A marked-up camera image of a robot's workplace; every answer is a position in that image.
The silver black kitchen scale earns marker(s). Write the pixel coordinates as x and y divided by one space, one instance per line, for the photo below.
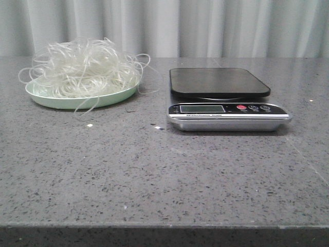
221 99

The white translucent vermicelli bundle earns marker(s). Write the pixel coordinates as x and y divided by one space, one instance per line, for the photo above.
87 68

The light green round plate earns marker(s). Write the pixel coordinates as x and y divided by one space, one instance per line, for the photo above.
45 99

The white pleated curtain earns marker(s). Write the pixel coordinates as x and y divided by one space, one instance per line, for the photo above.
236 29

